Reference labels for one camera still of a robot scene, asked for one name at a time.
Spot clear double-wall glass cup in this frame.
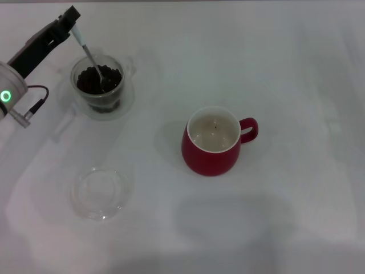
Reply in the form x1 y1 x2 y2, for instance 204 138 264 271
70 54 135 115

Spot clear glass saucer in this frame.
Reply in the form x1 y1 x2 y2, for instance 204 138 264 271
58 81 136 122

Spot dark red left gripper cable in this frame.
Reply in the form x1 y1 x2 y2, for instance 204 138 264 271
10 85 50 129

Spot dark roasted coffee beans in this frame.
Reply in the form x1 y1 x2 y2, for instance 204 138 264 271
76 64 123 114

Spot small clear glass dish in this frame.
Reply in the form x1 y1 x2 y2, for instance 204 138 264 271
71 167 135 222

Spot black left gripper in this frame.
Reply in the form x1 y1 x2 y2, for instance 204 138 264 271
7 5 82 79

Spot red ceramic mug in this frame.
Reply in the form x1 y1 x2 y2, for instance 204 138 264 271
181 106 259 177

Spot blue-handled metal spoon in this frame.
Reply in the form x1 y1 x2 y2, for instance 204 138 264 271
71 25 115 93

